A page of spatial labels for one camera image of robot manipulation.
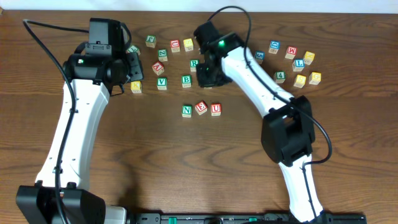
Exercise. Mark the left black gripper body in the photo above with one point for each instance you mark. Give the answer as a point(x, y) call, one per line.
point(135, 66)

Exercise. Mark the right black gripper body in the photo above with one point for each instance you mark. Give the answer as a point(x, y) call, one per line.
point(204, 74)

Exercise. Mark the green R block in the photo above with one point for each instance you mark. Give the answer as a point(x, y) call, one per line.
point(193, 65)

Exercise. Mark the red E block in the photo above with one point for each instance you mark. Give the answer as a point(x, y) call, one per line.
point(201, 107)

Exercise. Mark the green N block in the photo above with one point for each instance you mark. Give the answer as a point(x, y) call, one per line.
point(186, 111)

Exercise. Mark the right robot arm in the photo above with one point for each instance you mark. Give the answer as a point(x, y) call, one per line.
point(287, 129)

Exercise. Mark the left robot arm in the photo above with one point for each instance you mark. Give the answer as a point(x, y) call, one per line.
point(61, 193)

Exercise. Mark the yellow K block left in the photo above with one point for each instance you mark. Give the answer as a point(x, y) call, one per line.
point(136, 87)

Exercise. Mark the yellow k block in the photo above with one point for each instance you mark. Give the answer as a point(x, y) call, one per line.
point(308, 57)
point(136, 87)

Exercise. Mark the green L block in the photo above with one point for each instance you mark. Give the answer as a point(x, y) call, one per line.
point(132, 49)

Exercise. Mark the red A block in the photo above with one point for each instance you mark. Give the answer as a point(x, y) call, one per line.
point(158, 68)

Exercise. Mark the green B block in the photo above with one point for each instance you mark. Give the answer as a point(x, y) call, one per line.
point(186, 81)

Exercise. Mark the green V block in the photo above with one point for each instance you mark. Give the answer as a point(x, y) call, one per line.
point(162, 83)

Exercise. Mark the green Z block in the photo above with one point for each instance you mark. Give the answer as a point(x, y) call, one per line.
point(162, 55)

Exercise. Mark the green J block far left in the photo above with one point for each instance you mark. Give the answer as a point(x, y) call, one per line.
point(150, 41)

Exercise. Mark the yellow S block top row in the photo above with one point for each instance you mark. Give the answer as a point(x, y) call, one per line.
point(188, 45)

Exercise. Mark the red U block top row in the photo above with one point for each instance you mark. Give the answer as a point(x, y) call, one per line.
point(175, 46)

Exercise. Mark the blue 5 block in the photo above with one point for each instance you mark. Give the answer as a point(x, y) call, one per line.
point(259, 56)

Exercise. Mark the green 4 block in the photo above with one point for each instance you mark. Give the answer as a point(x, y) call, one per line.
point(279, 77)

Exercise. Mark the blue D block right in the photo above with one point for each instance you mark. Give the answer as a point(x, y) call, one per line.
point(274, 47)

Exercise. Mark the red M block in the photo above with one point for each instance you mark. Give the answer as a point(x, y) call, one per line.
point(291, 52)

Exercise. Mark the blue L block right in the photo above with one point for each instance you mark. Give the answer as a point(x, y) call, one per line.
point(298, 65)

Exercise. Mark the yellow S block bottom right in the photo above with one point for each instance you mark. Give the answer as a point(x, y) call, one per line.
point(300, 81)

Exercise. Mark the yellow K block far right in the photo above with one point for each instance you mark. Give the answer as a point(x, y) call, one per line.
point(308, 57)

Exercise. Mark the yellow G block far right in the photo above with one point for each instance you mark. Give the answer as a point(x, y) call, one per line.
point(315, 78)

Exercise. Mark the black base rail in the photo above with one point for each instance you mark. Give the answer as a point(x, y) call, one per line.
point(325, 218)

